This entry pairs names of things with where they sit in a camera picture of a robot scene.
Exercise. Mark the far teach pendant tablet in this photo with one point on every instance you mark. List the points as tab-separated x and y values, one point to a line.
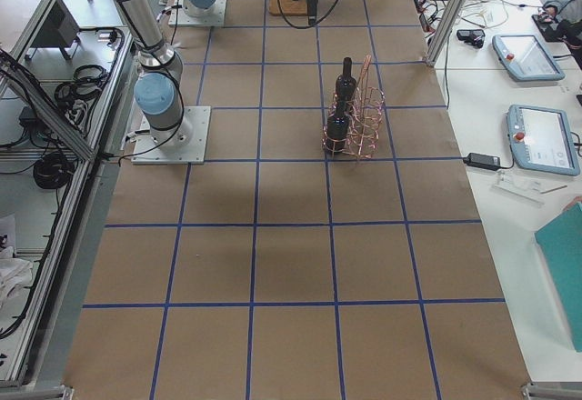
526	58

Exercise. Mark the teach pendant tablet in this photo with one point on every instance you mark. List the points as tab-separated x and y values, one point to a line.
540	140
526	58

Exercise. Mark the black power adapter brick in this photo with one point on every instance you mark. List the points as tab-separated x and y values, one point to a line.
487	162

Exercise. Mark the near teach pendant tablet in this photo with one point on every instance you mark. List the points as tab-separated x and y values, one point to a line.
540	140

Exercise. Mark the clear acrylic holder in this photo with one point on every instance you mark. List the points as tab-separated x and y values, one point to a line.
519	186

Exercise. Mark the teal box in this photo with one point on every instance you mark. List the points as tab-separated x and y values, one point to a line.
560	241

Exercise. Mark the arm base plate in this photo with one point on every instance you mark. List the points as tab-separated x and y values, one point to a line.
188	145
216	17

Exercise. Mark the copper wire bottle basket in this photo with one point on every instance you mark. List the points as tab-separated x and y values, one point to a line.
365	113

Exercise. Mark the aluminium frame post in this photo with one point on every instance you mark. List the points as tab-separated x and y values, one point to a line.
443	30

